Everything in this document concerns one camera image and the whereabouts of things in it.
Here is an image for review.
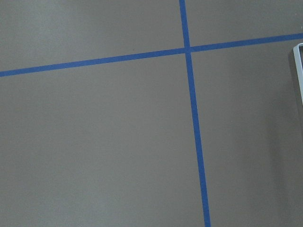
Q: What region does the white wire cup holder rack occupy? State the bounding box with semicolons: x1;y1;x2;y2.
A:
293;43;303;101

